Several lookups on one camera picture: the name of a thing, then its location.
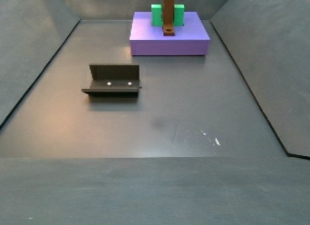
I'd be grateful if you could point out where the black angle bracket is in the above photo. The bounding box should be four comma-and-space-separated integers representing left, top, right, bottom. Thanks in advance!
82, 64, 141, 96

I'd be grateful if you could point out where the green block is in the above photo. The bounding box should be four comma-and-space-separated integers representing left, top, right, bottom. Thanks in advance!
152, 4, 164, 26
174, 5, 186, 26

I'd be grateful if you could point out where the green block left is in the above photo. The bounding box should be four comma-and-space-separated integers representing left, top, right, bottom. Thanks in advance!
174, 5, 186, 26

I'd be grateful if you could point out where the brown T-shaped block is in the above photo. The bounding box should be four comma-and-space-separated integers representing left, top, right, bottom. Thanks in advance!
162, 0, 176, 36

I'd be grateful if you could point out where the purple base board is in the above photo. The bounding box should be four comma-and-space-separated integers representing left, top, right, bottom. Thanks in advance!
130, 12, 212, 56

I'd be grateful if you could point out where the green block right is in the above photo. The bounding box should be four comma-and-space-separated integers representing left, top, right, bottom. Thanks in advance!
152, 4, 164, 26

